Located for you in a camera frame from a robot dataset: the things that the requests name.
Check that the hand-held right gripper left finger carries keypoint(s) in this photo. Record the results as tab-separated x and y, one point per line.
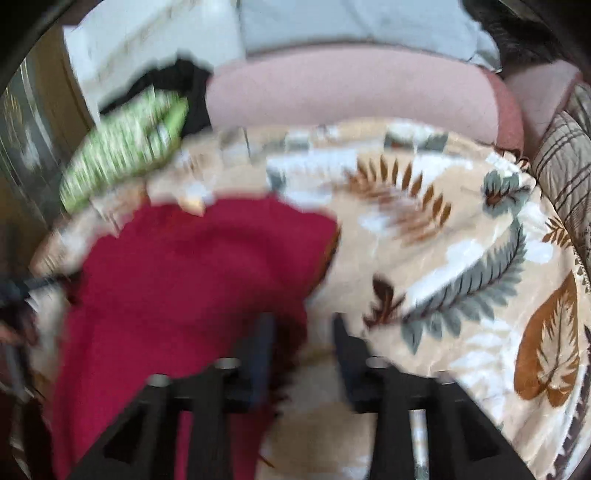
261	360

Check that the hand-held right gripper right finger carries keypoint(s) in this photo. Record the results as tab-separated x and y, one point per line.
351	369

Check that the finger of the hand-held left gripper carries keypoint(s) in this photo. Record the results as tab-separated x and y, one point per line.
25	285

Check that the red fleece garment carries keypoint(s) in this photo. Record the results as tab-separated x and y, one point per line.
184	277

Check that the leaf print blanket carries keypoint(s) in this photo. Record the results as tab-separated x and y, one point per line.
438	300

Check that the wooden glass cabinet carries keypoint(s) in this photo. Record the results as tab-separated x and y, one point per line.
27	138

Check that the green checked pillow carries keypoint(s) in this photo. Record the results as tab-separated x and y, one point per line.
120	147

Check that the black garment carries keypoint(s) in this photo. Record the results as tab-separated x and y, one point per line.
194	87

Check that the white padded headboard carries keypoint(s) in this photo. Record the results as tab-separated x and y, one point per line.
138	41

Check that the pink quilted sofa cushion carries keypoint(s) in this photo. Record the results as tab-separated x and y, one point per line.
346	87

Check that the striped floral cushion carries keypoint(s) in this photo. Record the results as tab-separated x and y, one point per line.
568	152

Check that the pink sofa armrest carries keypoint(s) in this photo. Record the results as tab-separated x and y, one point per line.
535	97

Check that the grey pillow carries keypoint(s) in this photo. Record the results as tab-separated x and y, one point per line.
346	18

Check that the dark fur garment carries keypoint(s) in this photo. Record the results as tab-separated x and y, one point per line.
517	37

